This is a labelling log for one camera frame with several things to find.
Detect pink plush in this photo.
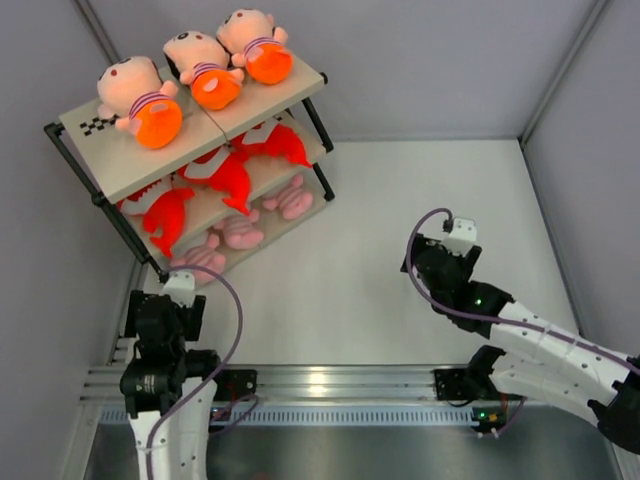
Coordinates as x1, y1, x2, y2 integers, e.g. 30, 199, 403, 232
213, 209, 264, 250
262, 174, 314, 220
169, 233, 226, 274

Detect red plush fish white face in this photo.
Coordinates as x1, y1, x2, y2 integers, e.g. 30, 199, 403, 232
116, 176, 195, 258

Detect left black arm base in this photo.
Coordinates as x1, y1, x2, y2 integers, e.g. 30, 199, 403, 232
214, 369, 258, 403

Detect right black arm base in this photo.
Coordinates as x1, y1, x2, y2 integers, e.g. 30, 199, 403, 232
433, 368, 501, 406

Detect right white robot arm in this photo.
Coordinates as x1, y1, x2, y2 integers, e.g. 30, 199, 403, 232
401, 234, 639, 454

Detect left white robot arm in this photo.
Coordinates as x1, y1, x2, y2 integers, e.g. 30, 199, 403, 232
119, 290, 226, 479

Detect beige three-tier shelf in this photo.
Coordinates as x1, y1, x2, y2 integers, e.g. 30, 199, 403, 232
43, 52, 336, 284

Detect left doll orange pants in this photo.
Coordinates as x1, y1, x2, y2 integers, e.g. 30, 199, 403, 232
97, 56, 182, 149

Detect doll orange pants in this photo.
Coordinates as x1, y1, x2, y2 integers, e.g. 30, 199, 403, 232
163, 30, 244, 111
97, 56, 182, 149
216, 9, 294, 85

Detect middle doll orange pants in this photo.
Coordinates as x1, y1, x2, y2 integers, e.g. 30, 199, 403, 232
163, 30, 244, 111

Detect right doll orange pants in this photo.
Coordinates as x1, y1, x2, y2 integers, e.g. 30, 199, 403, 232
216, 9, 294, 85

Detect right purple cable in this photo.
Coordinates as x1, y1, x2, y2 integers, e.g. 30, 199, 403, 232
406, 208, 640, 441

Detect purple cable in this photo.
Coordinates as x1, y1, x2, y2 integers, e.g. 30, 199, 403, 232
406, 208, 640, 441
147, 265, 259, 480

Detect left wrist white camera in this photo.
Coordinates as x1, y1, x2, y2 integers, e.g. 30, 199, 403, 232
160, 270, 196, 308

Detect wrist white camera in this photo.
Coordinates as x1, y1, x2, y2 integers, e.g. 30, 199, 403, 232
441, 217, 477, 257
160, 270, 196, 308

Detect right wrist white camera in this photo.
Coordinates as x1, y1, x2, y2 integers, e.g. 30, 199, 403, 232
441, 217, 477, 257

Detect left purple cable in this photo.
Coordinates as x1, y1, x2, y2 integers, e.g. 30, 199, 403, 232
147, 265, 259, 480

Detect aluminium mounting rail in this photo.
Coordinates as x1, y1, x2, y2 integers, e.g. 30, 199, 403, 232
79, 363, 626, 406

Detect white slotted cable duct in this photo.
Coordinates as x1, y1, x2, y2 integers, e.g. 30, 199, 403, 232
99, 403, 481, 429

